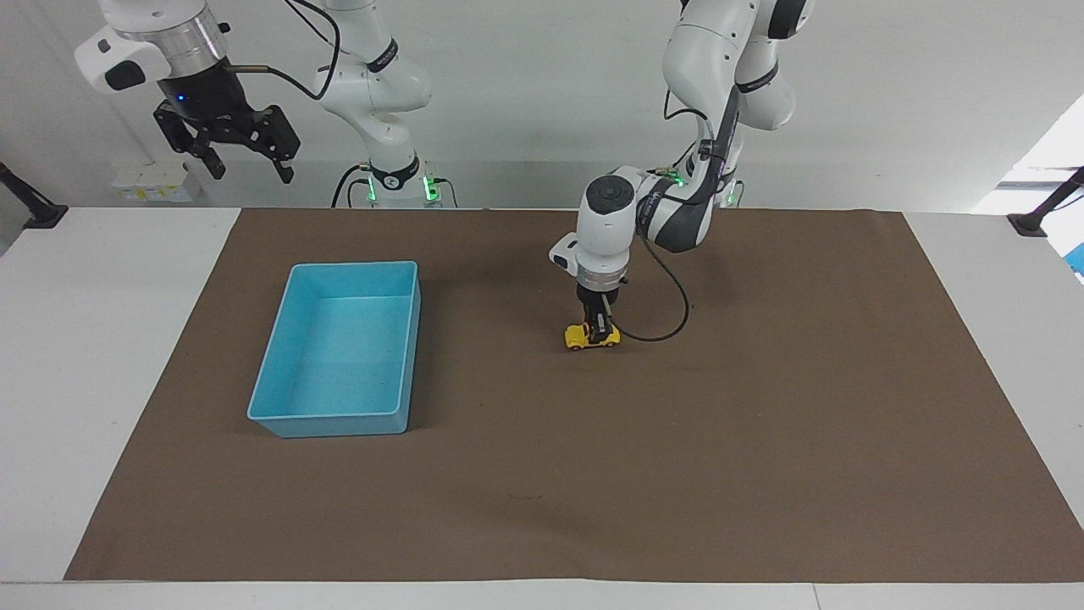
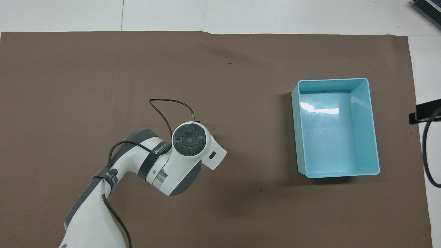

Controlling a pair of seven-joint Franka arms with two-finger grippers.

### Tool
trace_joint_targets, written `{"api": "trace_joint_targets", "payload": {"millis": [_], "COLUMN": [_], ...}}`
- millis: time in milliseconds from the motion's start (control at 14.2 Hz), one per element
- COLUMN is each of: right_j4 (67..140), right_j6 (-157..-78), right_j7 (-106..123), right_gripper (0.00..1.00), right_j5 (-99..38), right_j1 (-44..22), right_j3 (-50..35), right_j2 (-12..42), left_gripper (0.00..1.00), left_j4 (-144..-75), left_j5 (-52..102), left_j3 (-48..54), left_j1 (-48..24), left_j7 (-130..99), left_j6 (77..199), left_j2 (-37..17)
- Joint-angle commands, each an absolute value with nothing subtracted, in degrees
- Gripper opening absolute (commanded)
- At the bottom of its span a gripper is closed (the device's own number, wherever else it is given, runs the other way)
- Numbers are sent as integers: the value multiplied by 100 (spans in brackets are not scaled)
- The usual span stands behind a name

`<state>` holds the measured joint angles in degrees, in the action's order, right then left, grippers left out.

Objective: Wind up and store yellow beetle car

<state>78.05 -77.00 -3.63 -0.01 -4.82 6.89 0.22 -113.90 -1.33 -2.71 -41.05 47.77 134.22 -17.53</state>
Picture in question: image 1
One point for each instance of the light blue plastic bin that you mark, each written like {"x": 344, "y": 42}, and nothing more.
{"x": 339, "y": 347}

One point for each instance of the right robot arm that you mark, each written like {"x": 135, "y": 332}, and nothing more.
{"x": 373, "y": 80}

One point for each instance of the black stand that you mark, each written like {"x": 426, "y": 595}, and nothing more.
{"x": 1037, "y": 216}
{"x": 34, "y": 210}

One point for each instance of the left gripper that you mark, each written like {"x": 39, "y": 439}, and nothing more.
{"x": 598, "y": 298}

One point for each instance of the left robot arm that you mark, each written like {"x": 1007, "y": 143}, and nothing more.
{"x": 720, "y": 59}

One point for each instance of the yellow toy beetle car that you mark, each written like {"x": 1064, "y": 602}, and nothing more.
{"x": 580, "y": 338}

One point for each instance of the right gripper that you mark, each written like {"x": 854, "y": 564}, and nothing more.
{"x": 203, "y": 93}

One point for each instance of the white wall socket box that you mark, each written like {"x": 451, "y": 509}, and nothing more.
{"x": 152, "y": 182}

